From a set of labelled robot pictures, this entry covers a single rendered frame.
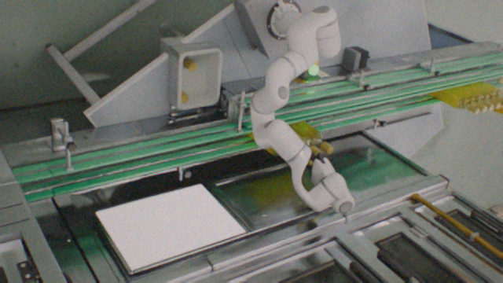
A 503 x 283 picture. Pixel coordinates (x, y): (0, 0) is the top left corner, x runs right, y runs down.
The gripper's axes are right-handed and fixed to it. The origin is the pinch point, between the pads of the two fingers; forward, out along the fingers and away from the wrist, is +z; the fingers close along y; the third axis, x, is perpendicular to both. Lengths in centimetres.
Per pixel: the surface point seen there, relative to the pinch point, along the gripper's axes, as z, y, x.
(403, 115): 52, -14, -76
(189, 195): 3.3, -11.5, 45.0
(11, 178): -29, 24, 98
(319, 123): 33.6, -3.9, -19.2
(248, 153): 33.8, -16.0, 12.1
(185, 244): -23, -11, 52
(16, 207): -42, 24, 97
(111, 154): 9, 5, 71
